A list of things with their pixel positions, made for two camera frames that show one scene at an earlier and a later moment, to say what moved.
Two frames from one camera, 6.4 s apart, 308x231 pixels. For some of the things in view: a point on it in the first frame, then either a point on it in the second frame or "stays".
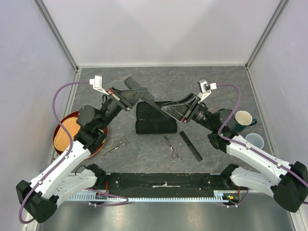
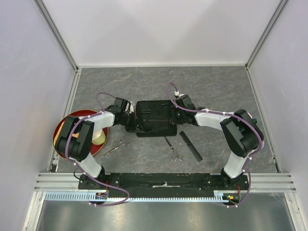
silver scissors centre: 175,155 stays
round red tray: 75,114 stays
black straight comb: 193,150 stays
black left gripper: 119,96 → 135,126
